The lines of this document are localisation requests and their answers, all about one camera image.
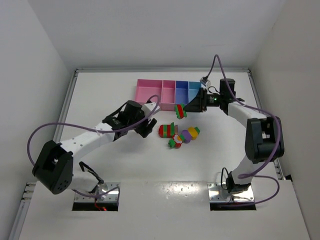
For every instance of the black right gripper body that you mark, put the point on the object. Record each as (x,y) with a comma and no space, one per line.
(202,100)

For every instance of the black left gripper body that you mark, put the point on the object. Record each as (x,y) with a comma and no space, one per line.
(143,126)

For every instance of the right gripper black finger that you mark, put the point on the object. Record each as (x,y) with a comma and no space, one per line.
(200,96)
(194,106)

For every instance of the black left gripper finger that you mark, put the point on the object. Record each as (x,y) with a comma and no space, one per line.
(146,129)
(152,122)

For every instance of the red green lego block cluster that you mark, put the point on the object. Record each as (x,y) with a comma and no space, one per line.
(168,130)

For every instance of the red green striped lego stack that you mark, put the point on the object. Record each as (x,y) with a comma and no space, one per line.
(180,112)

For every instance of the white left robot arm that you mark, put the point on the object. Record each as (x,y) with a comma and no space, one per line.
(60,165)

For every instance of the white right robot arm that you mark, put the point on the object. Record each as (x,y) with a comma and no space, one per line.
(263,133)

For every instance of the green square lego brick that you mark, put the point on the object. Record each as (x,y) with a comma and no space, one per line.
(197,129)

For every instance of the green lego brick bottom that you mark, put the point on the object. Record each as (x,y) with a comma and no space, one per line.
(171,143)

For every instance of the white flower lego piece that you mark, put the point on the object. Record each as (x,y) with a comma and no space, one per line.
(177,139)

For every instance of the pink and blue sorting tray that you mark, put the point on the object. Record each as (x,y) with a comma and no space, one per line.
(171,92)

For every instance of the purple lego brick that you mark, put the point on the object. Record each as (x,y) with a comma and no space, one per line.
(187,141)

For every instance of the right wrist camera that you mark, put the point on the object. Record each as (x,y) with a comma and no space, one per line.
(205,82)

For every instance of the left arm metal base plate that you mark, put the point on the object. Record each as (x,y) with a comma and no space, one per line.
(108,192)

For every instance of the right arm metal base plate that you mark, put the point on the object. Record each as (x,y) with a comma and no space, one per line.
(217,195)

